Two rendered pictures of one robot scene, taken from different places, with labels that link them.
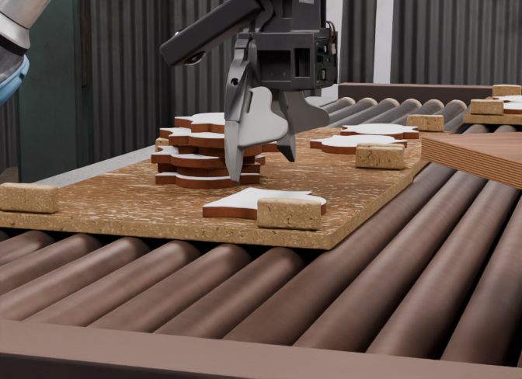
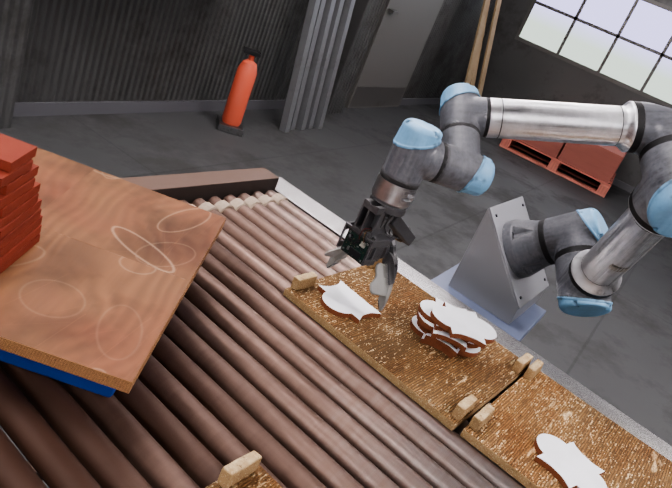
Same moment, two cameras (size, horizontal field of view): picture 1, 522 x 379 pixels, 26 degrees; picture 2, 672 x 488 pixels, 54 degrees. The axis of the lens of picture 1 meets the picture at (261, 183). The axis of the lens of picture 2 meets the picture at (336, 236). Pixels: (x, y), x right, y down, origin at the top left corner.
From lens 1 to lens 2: 1.77 m
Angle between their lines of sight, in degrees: 97
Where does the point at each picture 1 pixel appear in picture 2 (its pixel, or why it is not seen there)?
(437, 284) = (210, 279)
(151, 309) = (238, 234)
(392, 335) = not seen: hidden behind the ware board
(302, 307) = (218, 254)
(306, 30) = (357, 225)
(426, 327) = not seen: hidden behind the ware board
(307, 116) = (376, 286)
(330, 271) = (255, 280)
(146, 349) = (160, 180)
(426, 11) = not seen: outside the picture
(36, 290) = (274, 231)
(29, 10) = (588, 269)
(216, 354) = (146, 182)
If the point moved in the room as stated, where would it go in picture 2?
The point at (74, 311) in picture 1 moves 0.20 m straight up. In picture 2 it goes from (247, 226) to (276, 146)
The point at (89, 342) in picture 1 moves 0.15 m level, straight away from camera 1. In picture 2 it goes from (173, 180) to (234, 207)
